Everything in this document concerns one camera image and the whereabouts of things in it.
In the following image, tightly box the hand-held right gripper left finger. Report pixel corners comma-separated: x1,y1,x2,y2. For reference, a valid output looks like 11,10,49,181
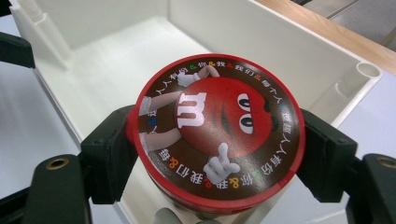
79,105,139,205

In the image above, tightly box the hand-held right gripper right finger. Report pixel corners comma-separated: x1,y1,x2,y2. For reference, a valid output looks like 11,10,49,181
295,108,359,203

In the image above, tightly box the white plastic box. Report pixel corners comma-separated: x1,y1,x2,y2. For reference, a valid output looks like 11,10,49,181
8,0,384,224

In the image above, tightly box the red round candy can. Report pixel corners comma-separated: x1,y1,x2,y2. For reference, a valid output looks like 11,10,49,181
125,53,306,217

